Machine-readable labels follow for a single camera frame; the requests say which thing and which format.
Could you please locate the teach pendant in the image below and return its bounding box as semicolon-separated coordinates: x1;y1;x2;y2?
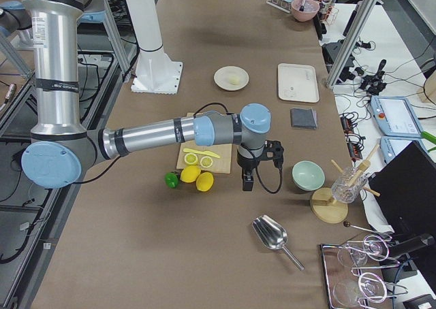
370;95;423;138
379;135;435;164

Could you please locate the upper teach pendant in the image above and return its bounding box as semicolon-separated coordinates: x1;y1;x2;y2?
370;95;423;138

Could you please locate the whole lemon outer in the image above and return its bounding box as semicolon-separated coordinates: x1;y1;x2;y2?
196;172;215;192

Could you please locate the black metal tray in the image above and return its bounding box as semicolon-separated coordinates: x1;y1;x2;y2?
320;244;408;308

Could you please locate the bamboo cutting board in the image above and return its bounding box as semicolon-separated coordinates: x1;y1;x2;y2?
175;111;233;176

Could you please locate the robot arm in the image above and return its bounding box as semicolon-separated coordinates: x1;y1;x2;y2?
21;0;283;191

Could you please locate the clear glass cup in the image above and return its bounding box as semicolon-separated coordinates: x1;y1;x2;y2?
331;167;367;204

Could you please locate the cream rabbit tray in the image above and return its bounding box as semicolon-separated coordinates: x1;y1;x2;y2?
277;63;320;103

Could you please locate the lemon half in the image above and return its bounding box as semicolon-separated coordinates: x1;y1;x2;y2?
199;156;214;169
184;152;199;165

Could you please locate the lower teach pendant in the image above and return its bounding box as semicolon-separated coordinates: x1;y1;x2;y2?
379;135;435;164

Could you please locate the upper lemon half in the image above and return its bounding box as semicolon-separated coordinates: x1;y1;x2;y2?
199;156;214;169

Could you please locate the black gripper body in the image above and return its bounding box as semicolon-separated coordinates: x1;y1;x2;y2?
237;140;284;178

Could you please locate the aluminium frame post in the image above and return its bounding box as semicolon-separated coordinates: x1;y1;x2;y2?
326;0;377;89

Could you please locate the lower lemon half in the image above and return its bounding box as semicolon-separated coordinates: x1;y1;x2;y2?
184;152;199;165

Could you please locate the yellow plastic knife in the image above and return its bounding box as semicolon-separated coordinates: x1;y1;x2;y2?
183;148;221;159

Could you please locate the grey folded cloth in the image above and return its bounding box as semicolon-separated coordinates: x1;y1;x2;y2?
290;108;317;129

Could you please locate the bottle rack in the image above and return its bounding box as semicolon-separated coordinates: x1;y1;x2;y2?
314;0;339;25

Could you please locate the mint green bowl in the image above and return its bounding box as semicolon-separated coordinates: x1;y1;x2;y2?
292;161;325;191

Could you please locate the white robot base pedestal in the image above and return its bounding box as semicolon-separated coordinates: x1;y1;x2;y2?
126;0;183;95

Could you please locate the beige round plate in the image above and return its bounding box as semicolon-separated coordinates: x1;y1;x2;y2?
214;66;249;91

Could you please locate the metal scoop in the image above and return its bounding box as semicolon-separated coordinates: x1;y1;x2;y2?
252;214;305;271

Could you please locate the pink bowl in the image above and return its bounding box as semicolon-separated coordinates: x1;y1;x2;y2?
291;0;320;22

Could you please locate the whole lemon near lime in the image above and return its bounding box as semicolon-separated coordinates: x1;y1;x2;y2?
181;165;201;183

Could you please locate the black monitor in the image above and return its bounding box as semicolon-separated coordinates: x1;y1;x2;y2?
369;142;435;235

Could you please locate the wooden cup rack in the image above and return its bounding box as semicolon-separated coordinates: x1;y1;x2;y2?
310;144;380;223

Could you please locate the green lime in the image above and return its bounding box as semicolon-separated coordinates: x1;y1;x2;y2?
164;172;180;189

